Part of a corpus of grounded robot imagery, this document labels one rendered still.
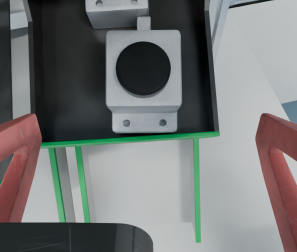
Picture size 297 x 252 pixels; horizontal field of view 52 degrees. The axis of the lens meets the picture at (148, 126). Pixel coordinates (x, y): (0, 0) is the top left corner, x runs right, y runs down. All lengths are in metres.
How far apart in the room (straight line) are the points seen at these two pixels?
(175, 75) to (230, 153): 0.44
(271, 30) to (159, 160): 0.82
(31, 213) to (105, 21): 0.25
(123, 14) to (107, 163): 0.20
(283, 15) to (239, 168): 0.62
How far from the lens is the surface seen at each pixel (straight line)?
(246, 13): 1.01
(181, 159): 0.37
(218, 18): 0.32
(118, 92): 0.17
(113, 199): 0.39
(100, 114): 0.23
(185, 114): 0.23
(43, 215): 0.40
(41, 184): 0.38
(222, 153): 0.60
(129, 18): 0.23
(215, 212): 0.56
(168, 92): 0.17
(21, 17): 0.28
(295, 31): 1.18
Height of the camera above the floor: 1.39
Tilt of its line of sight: 60 degrees down
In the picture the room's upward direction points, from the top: 3 degrees counter-clockwise
